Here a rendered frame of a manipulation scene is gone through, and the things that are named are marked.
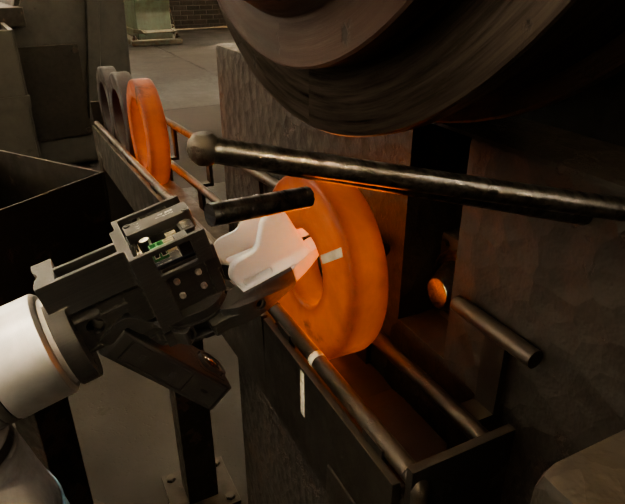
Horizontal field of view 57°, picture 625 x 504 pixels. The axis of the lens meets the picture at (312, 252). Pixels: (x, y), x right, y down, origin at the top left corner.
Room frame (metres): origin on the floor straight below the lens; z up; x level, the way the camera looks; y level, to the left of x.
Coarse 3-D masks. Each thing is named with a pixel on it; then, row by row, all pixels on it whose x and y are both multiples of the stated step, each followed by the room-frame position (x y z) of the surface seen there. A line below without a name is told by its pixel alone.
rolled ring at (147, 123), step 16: (144, 80) 0.99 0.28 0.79; (128, 96) 1.03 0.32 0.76; (144, 96) 0.94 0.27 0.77; (128, 112) 1.05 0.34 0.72; (144, 112) 0.92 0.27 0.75; (160, 112) 0.93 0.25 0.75; (144, 128) 0.93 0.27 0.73; (160, 128) 0.92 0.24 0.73; (144, 144) 1.04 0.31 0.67; (160, 144) 0.91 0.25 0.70; (144, 160) 1.01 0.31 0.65; (160, 160) 0.92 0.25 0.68; (160, 176) 0.93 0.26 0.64
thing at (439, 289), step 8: (448, 264) 0.39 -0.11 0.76; (440, 272) 0.39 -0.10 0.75; (448, 272) 0.38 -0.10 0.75; (432, 280) 0.39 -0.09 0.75; (440, 280) 0.38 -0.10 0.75; (448, 280) 0.38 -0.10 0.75; (432, 288) 0.39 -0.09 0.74; (440, 288) 0.38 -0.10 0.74; (448, 288) 0.37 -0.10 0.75; (432, 296) 0.39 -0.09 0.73; (440, 296) 0.38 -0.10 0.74; (448, 296) 0.37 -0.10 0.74; (440, 304) 0.38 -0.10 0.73; (448, 304) 0.37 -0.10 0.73
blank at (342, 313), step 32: (320, 192) 0.39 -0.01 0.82; (352, 192) 0.40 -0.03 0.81; (320, 224) 0.39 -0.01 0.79; (352, 224) 0.37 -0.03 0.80; (320, 256) 0.39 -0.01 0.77; (352, 256) 0.36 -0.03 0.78; (384, 256) 0.37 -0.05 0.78; (320, 288) 0.43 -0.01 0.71; (352, 288) 0.35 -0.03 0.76; (384, 288) 0.36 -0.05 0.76; (320, 320) 0.38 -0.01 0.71; (352, 320) 0.35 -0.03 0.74; (352, 352) 0.37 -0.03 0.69
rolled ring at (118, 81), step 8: (112, 72) 1.16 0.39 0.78; (120, 72) 1.15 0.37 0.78; (128, 72) 1.16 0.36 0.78; (112, 80) 1.15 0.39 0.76; (120, 80) 1.12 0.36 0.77; (128, 80) 1.12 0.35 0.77; (112, 88) 1.17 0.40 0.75; (120, 88) 1.10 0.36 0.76; (112, 96) 1.19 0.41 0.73; (120, 96) 1.09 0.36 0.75; (112, 104) 1.20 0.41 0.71; (120, 104) 1.10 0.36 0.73; (112, 112) 1.21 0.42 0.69; (120, 112) 1.21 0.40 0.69; (120, 120) 1.21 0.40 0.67; (120, 128) 1.20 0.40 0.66; (128, 128) 1.07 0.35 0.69; (120, 136) 1.19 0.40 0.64; (128, 136) 1.07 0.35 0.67; (128, 144) 1.08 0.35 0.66
